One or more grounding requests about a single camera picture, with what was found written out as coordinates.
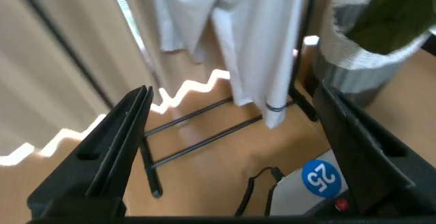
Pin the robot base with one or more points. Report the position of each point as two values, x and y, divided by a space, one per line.
293 193

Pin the green garment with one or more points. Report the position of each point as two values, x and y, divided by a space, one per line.
391 19

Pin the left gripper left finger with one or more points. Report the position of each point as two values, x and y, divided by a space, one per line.
98 173

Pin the black clothes rack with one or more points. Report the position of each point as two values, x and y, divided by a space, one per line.
152 176

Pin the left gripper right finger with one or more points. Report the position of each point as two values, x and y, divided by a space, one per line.
381 176

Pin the white laundry basket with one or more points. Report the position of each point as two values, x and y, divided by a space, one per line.
340 53

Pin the pale grey shorts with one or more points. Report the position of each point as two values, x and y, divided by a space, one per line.
255 47

